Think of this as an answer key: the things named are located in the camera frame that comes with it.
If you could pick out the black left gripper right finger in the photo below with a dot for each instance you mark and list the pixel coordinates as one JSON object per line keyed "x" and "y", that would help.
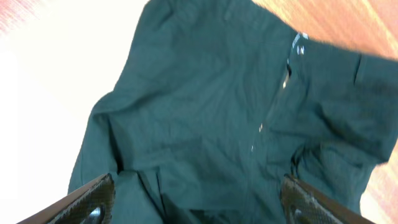
{"x": 304, "y": 204}

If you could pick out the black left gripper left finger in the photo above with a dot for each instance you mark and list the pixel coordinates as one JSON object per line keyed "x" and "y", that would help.
{"x": 90, "y": 204}

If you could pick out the black shorts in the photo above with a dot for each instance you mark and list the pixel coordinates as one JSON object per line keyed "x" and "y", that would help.
{"x": 218, "y": 100}

